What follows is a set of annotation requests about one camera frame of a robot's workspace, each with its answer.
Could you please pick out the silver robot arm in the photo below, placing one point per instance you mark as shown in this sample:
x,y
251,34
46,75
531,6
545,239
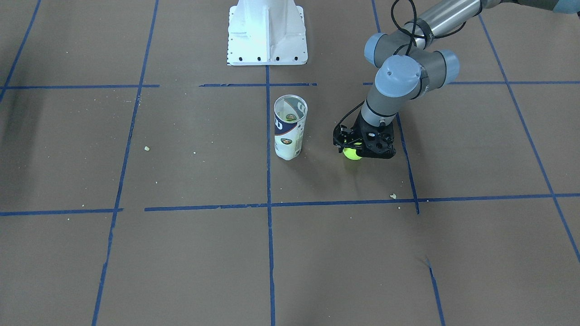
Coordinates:
x,y
406,71

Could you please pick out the yellow tennis ball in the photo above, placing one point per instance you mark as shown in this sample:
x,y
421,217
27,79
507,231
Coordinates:
x,y
345,152

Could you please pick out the clear tennis ball can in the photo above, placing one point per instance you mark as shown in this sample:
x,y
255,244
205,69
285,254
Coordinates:
x,y
290,112

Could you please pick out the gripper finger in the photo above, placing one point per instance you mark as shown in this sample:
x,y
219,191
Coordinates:
x,y
342,137
356,148

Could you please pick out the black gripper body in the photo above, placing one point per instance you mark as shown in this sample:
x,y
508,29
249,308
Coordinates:
x,y
343,137

